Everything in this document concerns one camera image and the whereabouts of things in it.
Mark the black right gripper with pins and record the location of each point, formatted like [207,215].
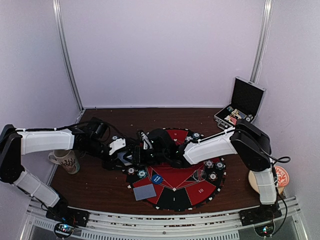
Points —
[143,161]

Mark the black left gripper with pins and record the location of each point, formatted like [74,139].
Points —
[109,164]

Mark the blue small blind button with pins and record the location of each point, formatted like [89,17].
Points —
[156,179]

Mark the green chips stack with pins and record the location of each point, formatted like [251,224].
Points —
[196,135]
[219,165]

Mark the dealt blue card seat two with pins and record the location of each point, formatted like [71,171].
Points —
[144,192]

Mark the clear round dealer button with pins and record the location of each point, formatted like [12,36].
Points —
[199,175]

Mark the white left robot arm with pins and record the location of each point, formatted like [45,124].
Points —
[95,137]

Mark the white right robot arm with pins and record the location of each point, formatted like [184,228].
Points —
[246,141]

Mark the white floral ceramic mug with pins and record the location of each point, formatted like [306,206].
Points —
[65,158]

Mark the round red black poker mat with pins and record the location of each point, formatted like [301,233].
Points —
[179,191]

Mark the cream floral plate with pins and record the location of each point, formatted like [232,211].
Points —
[252,181]

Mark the aluminium poker case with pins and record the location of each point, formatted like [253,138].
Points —
[245,103]

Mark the orange patterned small plate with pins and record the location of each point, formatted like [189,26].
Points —
[283,177]

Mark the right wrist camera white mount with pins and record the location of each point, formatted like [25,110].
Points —
[146,142]

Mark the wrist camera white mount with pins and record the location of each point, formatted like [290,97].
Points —
[116,145]
[146,142]

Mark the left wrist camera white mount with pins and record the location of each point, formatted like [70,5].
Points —
[116,145]

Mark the left aluminium frame post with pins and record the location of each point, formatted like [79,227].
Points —
[65,53]

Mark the aluminium frame post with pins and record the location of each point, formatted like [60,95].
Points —
[262,41]
[65,53]

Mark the right aluminium frame post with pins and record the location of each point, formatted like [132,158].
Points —
[262,41]

